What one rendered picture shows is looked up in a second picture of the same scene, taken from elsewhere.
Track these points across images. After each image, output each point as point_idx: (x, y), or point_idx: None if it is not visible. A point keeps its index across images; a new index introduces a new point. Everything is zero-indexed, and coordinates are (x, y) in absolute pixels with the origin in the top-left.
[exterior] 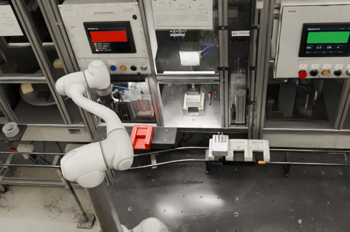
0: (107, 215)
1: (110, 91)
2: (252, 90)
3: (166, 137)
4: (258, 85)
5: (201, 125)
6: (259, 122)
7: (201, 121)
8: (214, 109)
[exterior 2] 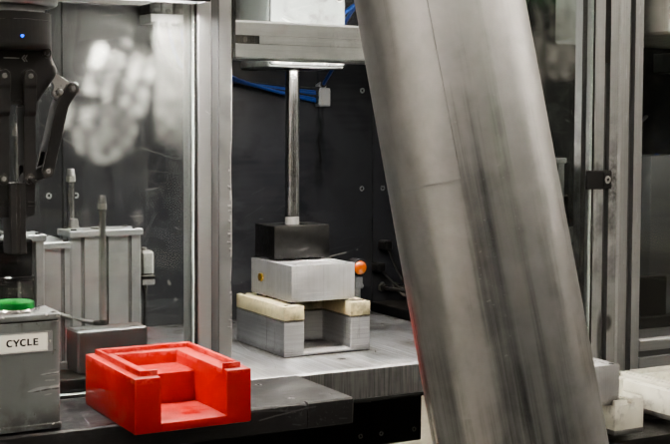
0: (565, 232)
1: None
2: (601, 110)
3: (288, 393)
4: (616, 81)
5: (400, 361)
6: (625, 298)
7: (382, 356)
8: (390, 338)
